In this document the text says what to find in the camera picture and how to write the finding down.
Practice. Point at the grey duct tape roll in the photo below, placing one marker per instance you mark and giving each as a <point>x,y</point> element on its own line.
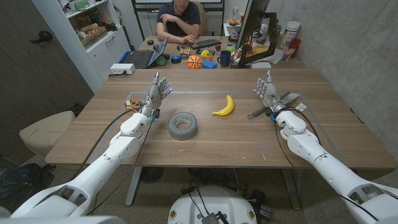
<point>174,132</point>

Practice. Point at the black oval puck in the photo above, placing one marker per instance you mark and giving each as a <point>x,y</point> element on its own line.
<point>165,57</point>

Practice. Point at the yellow toy banana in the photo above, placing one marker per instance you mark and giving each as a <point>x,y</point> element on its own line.
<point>228,107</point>

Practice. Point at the green ball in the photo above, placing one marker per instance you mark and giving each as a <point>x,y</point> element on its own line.
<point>161,61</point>

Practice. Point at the red cup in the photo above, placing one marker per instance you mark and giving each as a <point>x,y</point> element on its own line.
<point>296,43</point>

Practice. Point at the white flat box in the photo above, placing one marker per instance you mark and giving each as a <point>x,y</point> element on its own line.
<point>261,65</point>

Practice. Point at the clear cup with candy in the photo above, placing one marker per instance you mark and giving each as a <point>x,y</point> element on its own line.
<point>287,53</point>

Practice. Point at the cardboard box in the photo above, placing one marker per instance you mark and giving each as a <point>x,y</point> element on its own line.
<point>93,37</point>

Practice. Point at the whiteboard with black frame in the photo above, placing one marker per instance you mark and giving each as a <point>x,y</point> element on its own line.
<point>138,18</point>

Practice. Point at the orange brick block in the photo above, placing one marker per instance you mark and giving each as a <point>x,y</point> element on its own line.
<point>134,102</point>

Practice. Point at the black computer monitor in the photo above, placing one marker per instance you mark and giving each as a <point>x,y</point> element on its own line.
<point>252,18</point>

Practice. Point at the colourful puzzle cube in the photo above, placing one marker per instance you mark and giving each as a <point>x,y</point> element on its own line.
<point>185,52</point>

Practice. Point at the small orange basketball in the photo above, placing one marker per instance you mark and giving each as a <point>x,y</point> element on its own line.
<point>195,62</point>

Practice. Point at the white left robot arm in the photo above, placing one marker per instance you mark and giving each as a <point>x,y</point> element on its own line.
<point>102,161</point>

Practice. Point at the black keyboard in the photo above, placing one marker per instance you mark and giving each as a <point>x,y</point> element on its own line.
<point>205,43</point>

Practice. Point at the white power box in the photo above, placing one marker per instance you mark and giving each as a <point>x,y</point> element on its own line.
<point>122,68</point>

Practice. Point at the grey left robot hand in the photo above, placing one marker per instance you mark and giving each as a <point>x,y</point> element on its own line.
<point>154,93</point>

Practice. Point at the beige cushioned stool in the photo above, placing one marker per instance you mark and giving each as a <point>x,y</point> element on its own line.
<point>46,132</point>

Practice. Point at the person in dark shirt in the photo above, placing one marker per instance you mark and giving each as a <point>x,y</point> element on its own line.
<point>178,15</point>

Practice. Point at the black backpack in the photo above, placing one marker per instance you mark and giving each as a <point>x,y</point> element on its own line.
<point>21,186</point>

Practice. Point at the white shelf cabinet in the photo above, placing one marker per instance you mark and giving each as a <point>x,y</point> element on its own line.
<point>105,53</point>

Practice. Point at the brown office chair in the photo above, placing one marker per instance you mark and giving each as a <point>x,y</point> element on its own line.
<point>203,18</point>

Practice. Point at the white wipes canister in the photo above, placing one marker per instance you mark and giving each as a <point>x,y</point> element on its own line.
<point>290,32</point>

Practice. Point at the grey metal hand tool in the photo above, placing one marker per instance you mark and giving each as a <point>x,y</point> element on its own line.
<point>259,111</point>

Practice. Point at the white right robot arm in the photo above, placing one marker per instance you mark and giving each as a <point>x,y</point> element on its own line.
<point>311,146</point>

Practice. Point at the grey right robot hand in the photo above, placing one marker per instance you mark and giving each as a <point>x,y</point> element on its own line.
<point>270,91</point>

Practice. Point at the open dark laptop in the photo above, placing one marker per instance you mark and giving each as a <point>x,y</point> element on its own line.
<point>140,58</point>

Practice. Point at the yellow and orange toy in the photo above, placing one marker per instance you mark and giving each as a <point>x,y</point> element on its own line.
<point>206,55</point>

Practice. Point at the dark blue mug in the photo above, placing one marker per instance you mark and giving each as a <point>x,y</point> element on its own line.
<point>224,58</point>

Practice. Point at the black computer mouse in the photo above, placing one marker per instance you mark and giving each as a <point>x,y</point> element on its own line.
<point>150,42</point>

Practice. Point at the white paper tag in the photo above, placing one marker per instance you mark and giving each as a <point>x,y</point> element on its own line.
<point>300,107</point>

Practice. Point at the grey remote control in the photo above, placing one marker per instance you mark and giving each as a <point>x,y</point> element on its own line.
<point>289,98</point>

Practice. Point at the black monitor stand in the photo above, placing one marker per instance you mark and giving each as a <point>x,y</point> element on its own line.
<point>273,31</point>

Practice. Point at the grey table leg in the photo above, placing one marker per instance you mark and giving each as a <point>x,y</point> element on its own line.
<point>133,186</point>
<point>291,189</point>

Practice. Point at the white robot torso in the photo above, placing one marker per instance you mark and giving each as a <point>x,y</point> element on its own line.
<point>214,202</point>

